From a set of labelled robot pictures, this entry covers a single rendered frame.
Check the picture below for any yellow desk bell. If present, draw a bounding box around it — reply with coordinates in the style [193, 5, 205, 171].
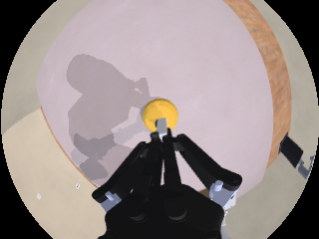
[143, 99, 178, 131]

